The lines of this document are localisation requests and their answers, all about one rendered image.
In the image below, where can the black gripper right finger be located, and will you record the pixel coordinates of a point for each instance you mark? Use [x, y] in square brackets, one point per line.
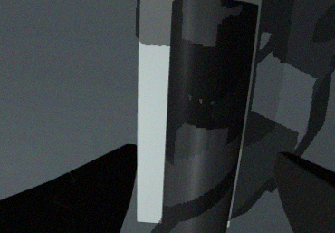
[307, 193]

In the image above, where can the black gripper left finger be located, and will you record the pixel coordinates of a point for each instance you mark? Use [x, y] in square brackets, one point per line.
[91, 199]

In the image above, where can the dark grey mat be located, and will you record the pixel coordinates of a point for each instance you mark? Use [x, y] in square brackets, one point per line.
[69, 93]

